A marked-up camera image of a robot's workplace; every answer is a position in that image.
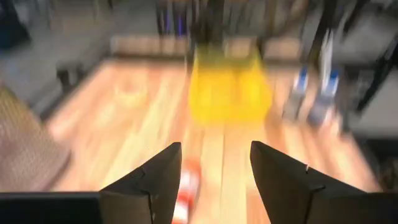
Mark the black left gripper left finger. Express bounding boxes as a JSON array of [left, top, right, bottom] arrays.
[[99, 142, 183, 224]]

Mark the silver aluminium profile post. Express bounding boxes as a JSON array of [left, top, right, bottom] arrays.
[[320, 29, 334, 74]]

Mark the yellow plastic tray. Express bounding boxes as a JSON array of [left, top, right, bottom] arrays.
[[188, 46, 274, 126]]

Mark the steel box grater pink trim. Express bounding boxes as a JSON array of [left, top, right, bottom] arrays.
[[0, 86, 72, 192]]

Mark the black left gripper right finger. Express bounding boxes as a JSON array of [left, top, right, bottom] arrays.
[[250, 141, 366, 224]]

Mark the clear plastic container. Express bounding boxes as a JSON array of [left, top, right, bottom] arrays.
[[278, 58, 349, 129]]

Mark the black aluminium rig frame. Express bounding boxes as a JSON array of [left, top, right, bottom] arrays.
[[306, 0, 398, 113]]

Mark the orange food colouring bottle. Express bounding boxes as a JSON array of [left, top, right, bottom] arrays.
[[172, 157, 202, 224]]

